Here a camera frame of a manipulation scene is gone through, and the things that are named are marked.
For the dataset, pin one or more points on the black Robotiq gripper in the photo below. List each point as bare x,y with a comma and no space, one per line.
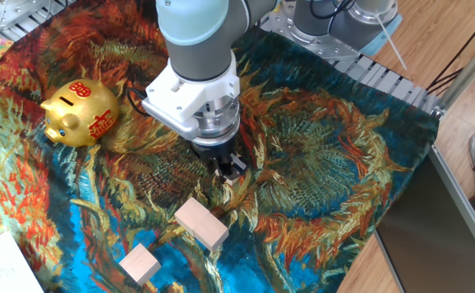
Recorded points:
215,150

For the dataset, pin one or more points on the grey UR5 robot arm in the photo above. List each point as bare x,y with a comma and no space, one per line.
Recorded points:
205,49

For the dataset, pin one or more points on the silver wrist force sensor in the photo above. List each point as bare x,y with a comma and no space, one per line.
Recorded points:
217,122

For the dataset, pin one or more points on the sunflower painting tablecloth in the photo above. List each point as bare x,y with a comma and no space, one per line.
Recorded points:
302,163

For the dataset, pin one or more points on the yellow doll head toy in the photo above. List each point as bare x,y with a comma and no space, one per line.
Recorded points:
79,118

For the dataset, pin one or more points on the dark flat panel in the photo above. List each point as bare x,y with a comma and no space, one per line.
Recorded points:
432,236

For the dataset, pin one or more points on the white paper sheet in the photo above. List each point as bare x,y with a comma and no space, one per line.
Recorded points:
1,268

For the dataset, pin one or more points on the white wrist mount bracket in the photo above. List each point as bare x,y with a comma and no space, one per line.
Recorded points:
188,97

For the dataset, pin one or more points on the silver panel frame rail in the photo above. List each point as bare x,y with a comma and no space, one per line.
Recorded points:
461,199

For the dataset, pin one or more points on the aluminium frame post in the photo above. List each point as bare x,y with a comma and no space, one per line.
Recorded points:
465,74

